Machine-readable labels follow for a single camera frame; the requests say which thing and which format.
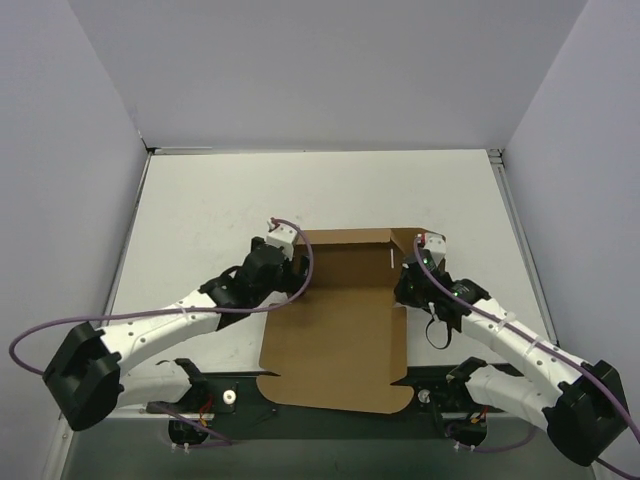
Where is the brown cardboard box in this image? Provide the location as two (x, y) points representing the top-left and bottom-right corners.
(257, 227), (423, 414)

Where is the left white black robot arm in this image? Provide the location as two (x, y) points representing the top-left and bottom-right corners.
(42, 225), (312, 431)

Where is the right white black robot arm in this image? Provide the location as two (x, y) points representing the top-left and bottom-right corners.
(394, 249), (631, 466)

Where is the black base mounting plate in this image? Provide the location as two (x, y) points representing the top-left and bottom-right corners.
(146, 366), (496, 448)

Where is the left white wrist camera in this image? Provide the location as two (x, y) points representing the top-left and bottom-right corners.
(265, 218), (298, 260)

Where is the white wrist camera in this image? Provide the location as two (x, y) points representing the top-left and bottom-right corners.
(265, 218), (298, 260)
(418, 231), (447, 269)

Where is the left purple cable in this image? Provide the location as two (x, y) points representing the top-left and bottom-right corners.
(9, 217), (315, 376)

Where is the purple cable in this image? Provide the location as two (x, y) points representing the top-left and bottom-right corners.
(9, 217), (315, 376)
(412, 238), (640, 479)

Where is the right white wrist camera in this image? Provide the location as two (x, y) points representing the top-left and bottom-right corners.
(418, 231), (447, 269)

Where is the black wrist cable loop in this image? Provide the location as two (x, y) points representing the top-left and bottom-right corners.
(424, 314), (454, 351)

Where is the right aluminium side rail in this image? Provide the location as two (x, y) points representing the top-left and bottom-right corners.
(486, 149), (559, 346)

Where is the aluminium side rail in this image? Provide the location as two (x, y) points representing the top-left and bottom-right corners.
(92, 149), (155, 326)
(486, 149), (559, 346)

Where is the left aluminium side rail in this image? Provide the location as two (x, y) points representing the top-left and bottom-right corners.
(92, 149), (155, 326)

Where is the aluminium front frame rail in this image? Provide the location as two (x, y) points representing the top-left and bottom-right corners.
(62, 388), (498, 431)

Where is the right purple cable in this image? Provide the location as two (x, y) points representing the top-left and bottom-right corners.
(412, 238), (640, 479)

